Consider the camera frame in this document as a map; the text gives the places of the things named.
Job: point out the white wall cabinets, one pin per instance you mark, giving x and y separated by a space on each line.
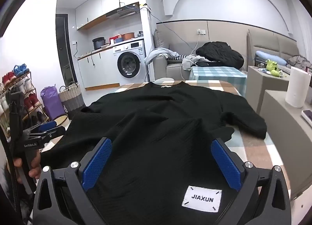
97 5

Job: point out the yellow-green toy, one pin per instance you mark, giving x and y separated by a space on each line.
271 65

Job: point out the houndstooth cushion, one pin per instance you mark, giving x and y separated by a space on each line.
178 57

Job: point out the black door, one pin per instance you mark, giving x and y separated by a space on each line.
64 51

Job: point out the wooden shoe rack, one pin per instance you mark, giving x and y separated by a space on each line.
14 82

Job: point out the blue pillow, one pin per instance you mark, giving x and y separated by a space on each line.
268 56

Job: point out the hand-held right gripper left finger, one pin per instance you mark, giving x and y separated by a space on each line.
97 164

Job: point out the grey padded headboard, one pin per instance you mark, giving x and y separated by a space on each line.
265 42

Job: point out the grey quilted garment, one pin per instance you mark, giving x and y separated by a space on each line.
298 62

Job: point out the white washing machine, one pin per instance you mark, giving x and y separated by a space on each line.
129 64

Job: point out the smartphone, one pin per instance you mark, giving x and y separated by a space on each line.
307 116

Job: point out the row of assorted shoes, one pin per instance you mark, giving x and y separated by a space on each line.
20 69

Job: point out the grey sofa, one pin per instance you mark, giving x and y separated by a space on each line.
160 67

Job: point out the woven laundry basket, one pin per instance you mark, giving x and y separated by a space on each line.
72 98

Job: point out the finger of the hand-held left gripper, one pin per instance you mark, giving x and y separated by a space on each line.
57 131
48 125

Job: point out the black puffer jacket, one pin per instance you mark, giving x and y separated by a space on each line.
219 53

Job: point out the white grey clothing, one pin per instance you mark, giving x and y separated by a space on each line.
190 62

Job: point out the white kitchen base cabinets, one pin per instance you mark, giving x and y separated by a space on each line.
102 69

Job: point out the brown cooking pot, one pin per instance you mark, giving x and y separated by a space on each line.
128 36

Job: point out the red box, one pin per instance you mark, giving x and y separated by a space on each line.
114 39

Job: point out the steel range hood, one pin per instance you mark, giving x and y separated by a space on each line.
121 12

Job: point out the brown blue plaid blanket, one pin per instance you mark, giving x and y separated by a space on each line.
253 149

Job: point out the small beige cabinet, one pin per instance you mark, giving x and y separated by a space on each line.
263 86

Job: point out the white wall socket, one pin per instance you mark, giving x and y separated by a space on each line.
201 31

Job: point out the large beige cabinet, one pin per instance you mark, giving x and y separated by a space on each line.
275 122

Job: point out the teal plaid cloth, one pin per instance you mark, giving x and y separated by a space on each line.
217 73

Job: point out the person's left hand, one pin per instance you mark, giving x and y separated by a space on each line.
35 169

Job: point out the white paper towel roll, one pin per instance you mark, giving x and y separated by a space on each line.
297 86

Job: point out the black cooking pot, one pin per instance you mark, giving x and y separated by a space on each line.
98 43

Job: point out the light blue garment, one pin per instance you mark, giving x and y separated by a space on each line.
158 53

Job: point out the grey cushion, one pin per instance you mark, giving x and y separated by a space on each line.
160 40

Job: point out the black knit sweater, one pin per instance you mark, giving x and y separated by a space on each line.
156 129

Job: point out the purple plastic bag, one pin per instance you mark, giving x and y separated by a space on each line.
51 103

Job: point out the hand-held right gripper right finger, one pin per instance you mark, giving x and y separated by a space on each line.
226 164

